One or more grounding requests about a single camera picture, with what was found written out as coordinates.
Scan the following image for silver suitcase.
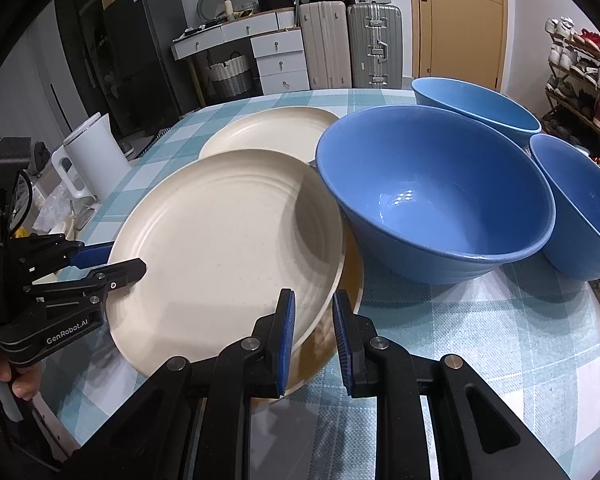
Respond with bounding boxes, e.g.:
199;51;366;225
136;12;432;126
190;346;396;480
346;3;403;90

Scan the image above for beige suitcase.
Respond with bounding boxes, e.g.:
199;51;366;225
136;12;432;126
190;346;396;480
297;1;353;92

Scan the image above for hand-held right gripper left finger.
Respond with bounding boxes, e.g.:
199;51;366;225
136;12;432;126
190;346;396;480
55;288;297;480

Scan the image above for person's left hand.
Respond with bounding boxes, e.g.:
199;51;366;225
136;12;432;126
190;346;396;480
0;352;45;402

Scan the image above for white curtain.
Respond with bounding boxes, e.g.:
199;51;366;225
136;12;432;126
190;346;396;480
0;10;71;161

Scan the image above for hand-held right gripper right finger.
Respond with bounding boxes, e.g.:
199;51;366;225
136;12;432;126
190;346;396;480
331;290;573;480

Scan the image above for clear plastic bag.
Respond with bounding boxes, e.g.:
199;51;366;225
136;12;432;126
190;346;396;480
32;180;101;233

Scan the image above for wooden door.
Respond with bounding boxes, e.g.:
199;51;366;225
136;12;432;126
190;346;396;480
410;0;510;92

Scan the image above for cream plate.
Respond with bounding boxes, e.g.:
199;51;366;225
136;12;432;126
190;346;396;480
198;106;342;167
252;237;366;401
106;149;348;378

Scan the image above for tall dark glass cabinet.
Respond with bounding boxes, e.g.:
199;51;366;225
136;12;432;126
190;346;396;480
54;0;131;136

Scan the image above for black refrigerator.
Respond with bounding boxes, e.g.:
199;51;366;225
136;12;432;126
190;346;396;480
102;0;198;138

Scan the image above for wooden shoe rack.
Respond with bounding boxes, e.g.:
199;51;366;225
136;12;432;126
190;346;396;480
540;17;600;181

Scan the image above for white dresser with drawers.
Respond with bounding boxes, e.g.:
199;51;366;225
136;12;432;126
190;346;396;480
171;7;311;106

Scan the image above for blue bowl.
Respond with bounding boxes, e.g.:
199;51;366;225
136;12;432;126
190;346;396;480
528;133;600;281
315;105;557;285
411;77;543;150

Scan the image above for white electric kettle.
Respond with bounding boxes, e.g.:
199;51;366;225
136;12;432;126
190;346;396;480
51;112;133;200

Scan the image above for woven laundry basket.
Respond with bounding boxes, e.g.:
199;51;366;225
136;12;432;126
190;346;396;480
207;53;255;101

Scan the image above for rows of assorted sneakers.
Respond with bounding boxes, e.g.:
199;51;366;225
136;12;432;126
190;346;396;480
545;16;600;143

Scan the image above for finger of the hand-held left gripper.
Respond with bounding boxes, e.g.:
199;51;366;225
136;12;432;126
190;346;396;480
22;258;147;311
11;233;117;281

